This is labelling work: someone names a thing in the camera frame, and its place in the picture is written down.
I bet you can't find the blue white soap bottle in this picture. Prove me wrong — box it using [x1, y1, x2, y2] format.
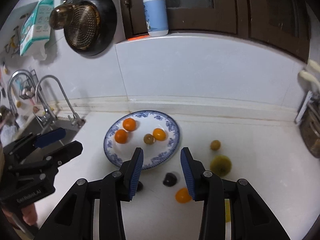
[143, 0, 169, 37]

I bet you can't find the person left hand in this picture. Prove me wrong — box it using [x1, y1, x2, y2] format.
[21, 204, 37, 226]

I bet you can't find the brass colander strainer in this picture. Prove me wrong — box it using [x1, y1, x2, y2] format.
[49, 3, 100, 50]

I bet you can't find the blue white porcelain plate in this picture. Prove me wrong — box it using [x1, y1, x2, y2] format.
[104, 110, 180, 170]

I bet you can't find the dark wooden window frame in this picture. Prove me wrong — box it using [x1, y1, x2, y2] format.
[118, 0, 312, 63]

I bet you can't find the small brown fruit back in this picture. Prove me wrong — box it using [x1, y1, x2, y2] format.
[210, 140, 221, 151]

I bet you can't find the stainless steel pot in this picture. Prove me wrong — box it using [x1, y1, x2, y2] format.
[299, 104, 319, 159]

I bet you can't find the black frying pan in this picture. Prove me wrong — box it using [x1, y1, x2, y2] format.
[64, 0, 117, 57]

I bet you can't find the green white tissue box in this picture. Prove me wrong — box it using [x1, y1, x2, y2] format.
[20, 0, 54, 61]

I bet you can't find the steel sink basin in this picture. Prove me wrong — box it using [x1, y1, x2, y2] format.
[15, 117, 81, 163]

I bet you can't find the brown kiwi fruit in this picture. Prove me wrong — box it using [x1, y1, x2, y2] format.
[143, 134, 156, 145]

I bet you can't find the small orange mandarin back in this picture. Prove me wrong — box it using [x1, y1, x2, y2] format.
[175, 187, 192, 204]

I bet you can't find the wire sink basket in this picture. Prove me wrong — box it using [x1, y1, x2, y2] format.
[17, 77, 35, 100]

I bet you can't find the dark plum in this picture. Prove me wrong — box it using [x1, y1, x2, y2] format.
[163, 172, 177, 187]
[137, 181, 144, 192]

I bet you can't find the large yellow pear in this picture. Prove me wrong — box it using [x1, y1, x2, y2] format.
[225, 199, 231, 223]

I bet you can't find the white dish rack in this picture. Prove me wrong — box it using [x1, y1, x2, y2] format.
[295, 91, 313, 126]

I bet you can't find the tall chrome kitchen faucet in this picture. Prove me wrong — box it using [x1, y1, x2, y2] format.
[7, 70, 56, 127]

